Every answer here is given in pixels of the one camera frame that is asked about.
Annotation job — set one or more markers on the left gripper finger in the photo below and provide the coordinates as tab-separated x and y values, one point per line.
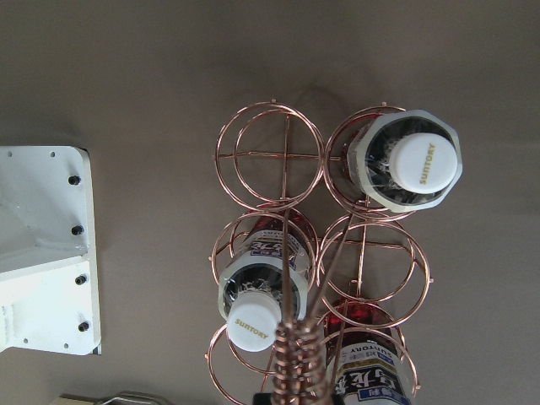
262	398

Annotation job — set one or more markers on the copper wire bottle basket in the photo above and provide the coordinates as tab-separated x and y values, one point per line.
296	370

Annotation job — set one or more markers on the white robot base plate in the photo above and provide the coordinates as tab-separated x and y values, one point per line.
49	277

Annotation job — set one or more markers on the tea bottle white cap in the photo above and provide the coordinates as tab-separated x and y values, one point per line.
406	161

